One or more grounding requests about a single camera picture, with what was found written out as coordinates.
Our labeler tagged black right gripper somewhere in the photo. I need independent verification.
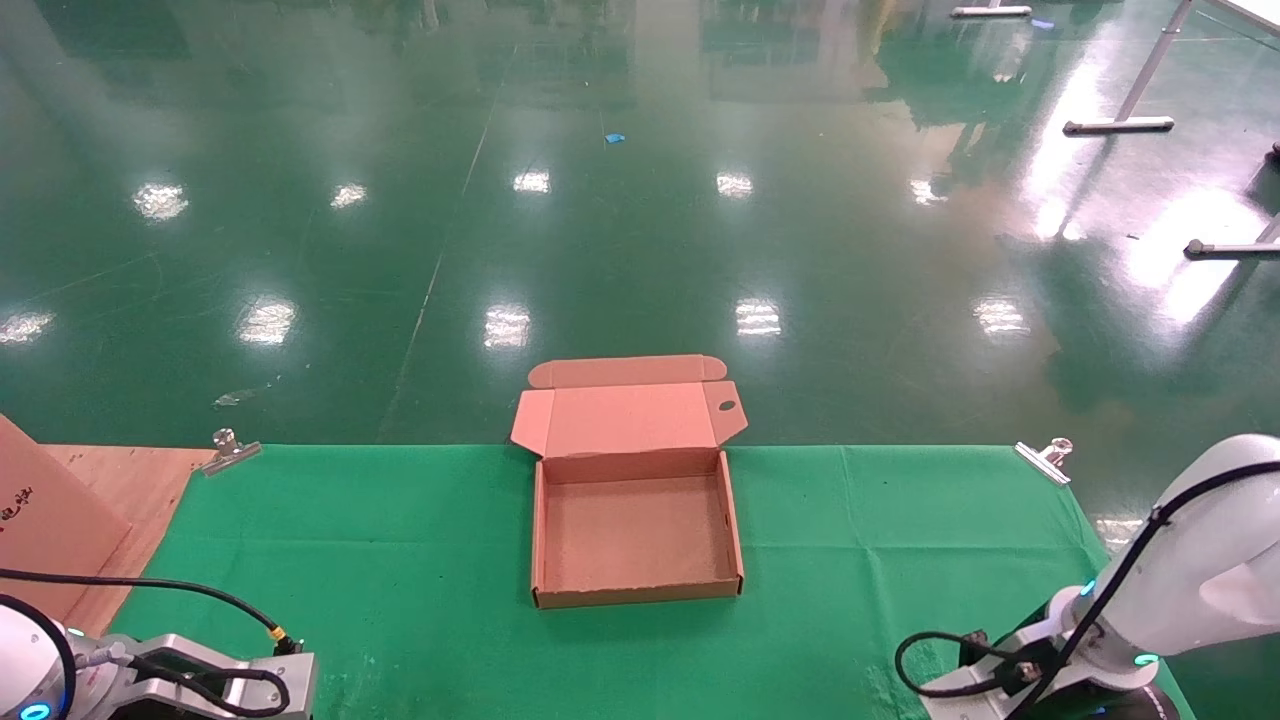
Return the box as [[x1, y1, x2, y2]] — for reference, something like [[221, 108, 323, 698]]
[[960, 612, 1184, 720]]

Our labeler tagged open brown cardboard mailer box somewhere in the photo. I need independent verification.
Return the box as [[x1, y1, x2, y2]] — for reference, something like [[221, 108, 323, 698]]
[[510, 355, 749, 609]]

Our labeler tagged silver binder clip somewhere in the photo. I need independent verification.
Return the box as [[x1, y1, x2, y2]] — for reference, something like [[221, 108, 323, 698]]
[[200, 428, 263, 477], [1015, 437, 1074, 487]]

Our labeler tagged grey table foot bar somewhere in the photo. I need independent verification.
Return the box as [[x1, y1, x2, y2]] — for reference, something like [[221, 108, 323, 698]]
[[1184, 212, 1280, 261]]

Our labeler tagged white table leg with foot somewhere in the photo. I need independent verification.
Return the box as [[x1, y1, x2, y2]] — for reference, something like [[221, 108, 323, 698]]
[[1062, 0, 1197, 137]]

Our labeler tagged green table cloth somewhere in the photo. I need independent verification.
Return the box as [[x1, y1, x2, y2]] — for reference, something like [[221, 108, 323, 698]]
[[105, 445, 1173, 720]]

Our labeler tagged large brown printed carton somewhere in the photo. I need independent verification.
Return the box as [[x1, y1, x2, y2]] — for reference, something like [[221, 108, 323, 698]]
[[0, 414, 133, 623]]

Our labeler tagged long black right arm cable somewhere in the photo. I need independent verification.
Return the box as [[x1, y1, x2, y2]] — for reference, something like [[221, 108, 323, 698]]
[[1000, 460, 1280, 720]]

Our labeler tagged long black arm cable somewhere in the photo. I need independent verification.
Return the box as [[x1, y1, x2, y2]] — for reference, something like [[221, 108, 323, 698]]
[[1000, 460, 1280, 720], [0, 567, 301, 656]]

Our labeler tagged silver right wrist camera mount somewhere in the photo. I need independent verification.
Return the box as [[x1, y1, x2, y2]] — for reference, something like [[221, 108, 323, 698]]
[[918, 672, 1053, 720]]

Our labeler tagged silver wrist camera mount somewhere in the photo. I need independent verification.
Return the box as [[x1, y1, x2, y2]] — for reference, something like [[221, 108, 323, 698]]
[[918, 672, 1053, 720], [75, 633, 317, 720]]

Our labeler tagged looped black right camera cable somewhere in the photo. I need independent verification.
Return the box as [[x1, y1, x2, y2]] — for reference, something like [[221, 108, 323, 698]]
[[894, 629, 1041, 699]]

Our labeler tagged looped black camera cable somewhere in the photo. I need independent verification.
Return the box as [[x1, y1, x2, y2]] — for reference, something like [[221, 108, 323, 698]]
[[118, 652, 293, 719], [894, 629, 1041, 699]]

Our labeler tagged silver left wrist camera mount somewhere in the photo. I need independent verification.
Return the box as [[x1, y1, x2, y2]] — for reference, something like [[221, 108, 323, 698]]
[[75, 633, 317, 720]]

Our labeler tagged looped black left camera cable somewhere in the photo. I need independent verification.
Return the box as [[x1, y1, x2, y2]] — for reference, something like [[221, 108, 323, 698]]
[[118, 652, 293, 719]]

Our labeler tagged long black left arm cable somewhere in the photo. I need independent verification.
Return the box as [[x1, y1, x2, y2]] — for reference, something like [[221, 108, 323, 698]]
[[0, 567, 301, 656]]

